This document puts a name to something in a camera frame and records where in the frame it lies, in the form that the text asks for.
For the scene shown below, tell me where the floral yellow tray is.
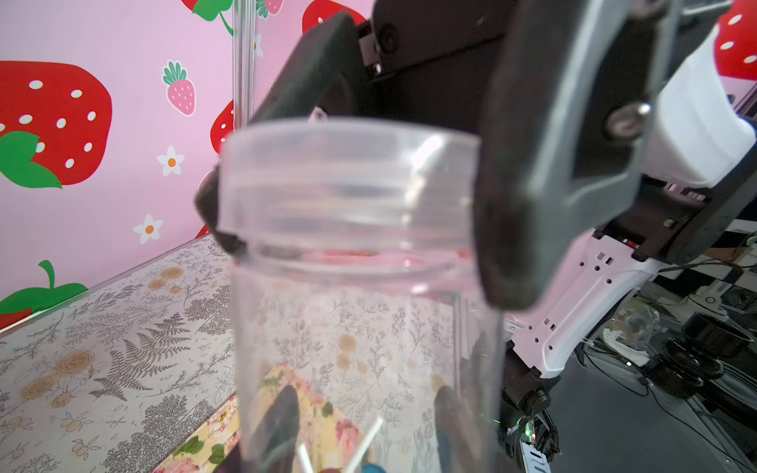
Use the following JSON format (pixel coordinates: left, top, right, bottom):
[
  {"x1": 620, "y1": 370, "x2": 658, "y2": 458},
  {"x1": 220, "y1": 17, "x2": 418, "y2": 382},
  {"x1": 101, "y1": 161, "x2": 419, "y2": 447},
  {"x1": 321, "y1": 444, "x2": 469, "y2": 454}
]
[{"x1": 155, "y1": 364, "x2": 364, "y2": 472}]

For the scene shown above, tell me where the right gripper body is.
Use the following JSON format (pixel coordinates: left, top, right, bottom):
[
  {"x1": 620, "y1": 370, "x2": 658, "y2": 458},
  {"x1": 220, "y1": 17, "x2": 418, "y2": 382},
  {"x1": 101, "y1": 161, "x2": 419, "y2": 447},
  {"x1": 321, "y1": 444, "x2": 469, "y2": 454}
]
[{"x1": 354, "y1": 0, "x2": 522, "y2": 134}]

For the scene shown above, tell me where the clear candy jar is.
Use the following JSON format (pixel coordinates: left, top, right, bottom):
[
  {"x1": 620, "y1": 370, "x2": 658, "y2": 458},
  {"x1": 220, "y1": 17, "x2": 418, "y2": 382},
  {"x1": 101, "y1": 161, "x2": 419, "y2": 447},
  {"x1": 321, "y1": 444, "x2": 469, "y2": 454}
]
[{"x1": 231, "y1": 268, "x2": 514, "y2": 472}]

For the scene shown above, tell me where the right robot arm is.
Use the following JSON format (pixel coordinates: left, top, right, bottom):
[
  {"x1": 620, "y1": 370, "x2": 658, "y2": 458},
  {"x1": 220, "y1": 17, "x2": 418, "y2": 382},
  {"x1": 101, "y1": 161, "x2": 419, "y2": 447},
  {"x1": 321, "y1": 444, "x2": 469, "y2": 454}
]
[{"x1": 195, "y1": 1, "x2": 756, "y2": 472}]

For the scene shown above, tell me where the translucent jar lid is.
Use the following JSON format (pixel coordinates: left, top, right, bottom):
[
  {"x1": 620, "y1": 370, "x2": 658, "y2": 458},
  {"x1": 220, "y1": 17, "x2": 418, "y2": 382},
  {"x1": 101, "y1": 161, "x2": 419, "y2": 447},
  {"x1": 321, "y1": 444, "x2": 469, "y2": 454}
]
[{"x1": 218, "y1": 118, "x2": 480, "y2": 284}]

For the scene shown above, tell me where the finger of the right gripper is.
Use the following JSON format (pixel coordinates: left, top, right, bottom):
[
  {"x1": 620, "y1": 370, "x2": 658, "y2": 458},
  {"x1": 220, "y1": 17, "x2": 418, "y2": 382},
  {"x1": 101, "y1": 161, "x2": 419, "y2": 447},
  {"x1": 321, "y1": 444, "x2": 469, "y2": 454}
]
[
  {"x1": 472, "y1": 1, "x2": 680, "y2": 311},
  {"x1": 194, "y1": 12, "x2": 367, "y2": 256}
]

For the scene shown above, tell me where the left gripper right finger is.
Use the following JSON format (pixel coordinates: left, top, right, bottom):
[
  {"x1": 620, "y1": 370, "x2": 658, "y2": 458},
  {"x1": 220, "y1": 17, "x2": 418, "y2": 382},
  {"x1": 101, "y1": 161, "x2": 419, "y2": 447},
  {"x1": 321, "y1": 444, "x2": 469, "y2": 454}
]
[{"x1": 434, "y1": 386, "x2": 478, "y2": 473}]

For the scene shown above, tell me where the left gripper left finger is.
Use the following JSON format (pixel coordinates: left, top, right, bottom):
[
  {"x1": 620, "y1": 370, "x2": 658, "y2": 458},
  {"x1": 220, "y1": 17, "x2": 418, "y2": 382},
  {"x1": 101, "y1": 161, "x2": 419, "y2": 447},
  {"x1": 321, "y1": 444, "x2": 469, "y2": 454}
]
[{"x1": 248, "y1": 385, "x2": 300, "y2": 473}]

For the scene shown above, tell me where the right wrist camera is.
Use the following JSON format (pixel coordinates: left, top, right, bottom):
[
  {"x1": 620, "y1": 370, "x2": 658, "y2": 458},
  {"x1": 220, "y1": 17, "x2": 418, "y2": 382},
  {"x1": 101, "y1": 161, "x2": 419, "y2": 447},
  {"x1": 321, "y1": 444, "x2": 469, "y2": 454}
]
[{"x1": 642, "y1": 27, "x2": 756, "y2": 188}]

